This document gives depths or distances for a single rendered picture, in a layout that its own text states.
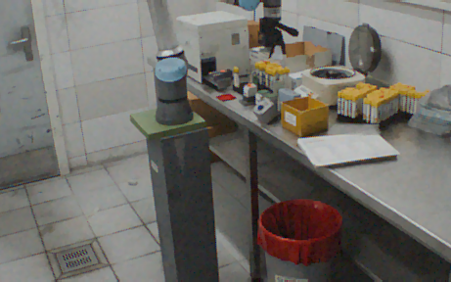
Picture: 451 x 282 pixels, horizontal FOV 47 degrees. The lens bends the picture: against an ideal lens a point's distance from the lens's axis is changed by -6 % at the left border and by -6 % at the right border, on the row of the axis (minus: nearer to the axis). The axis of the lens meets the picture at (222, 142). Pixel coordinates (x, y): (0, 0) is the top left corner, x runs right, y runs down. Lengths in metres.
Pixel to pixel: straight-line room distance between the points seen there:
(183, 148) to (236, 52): 0.77
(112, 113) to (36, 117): 0.56
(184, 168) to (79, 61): 1.85
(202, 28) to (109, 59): 1.38
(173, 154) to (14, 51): 1.85
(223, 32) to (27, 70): 1.55
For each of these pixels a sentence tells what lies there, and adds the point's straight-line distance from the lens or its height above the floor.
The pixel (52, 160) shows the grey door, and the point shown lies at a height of 0.14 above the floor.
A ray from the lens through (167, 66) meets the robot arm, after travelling 2.07.
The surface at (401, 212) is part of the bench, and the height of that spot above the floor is 0.87.
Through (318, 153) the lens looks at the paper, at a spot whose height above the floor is 0.89.
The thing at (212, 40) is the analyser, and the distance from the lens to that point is 2.64.
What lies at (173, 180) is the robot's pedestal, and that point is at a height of 0.69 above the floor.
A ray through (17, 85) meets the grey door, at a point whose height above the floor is 0.72.
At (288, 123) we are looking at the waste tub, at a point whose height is 0.90.
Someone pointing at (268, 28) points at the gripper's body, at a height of 1.22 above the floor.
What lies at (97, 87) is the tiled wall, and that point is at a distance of 3.89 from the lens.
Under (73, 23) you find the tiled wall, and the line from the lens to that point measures 3.77.
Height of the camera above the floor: 1.66
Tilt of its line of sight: 23 degrees down
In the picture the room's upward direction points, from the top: 4 degrees counter-clockwise
